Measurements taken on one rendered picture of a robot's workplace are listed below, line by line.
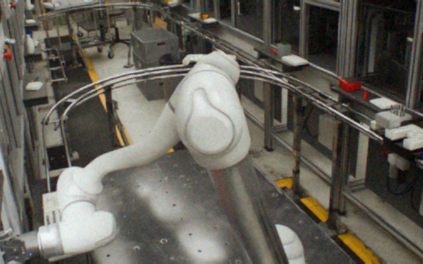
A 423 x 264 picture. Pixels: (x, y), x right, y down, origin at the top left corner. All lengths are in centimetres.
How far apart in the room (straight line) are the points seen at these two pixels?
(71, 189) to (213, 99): 65
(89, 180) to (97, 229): 16
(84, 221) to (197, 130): 56
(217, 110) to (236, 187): 21
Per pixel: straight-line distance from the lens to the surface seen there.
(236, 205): 103
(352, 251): 287
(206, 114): 87
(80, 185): 139
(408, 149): 218
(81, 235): 133
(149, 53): 491
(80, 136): 439
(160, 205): 202
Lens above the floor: 180
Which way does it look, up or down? 21 degrees down
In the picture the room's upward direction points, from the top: 3 degrees counter-clockwise
